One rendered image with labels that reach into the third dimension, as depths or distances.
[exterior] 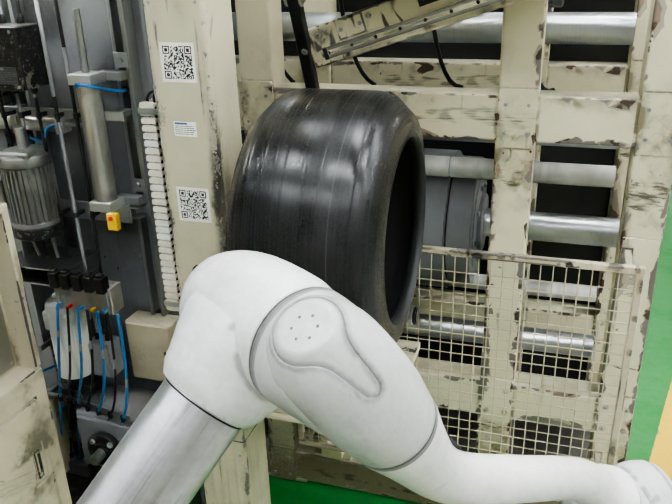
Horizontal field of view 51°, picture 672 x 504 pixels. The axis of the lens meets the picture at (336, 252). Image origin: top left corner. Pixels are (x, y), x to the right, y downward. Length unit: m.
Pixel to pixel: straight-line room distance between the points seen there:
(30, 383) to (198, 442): 0.91
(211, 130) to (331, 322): 0.88
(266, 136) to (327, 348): 0.75
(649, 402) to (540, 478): 2.25
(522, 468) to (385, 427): 0.29
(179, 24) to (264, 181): 0.36
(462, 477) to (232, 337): 0.30
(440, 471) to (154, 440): 0.30
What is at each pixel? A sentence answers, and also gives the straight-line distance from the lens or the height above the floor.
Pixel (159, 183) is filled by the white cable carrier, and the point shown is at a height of 1.26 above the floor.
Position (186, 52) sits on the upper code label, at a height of 1.53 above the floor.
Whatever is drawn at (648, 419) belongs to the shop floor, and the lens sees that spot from 3.06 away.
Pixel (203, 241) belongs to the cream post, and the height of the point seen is 1.14.
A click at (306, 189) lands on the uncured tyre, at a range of 1.23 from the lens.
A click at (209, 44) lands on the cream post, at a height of 1.54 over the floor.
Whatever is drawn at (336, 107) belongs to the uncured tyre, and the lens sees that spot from 1.34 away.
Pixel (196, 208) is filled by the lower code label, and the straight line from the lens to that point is 1.52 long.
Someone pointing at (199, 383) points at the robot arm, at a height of 1.30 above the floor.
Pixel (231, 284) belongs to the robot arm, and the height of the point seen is 1.38.
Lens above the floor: 1.71
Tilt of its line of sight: 23 degrees down
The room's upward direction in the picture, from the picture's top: 2 degrees counter-clockwise
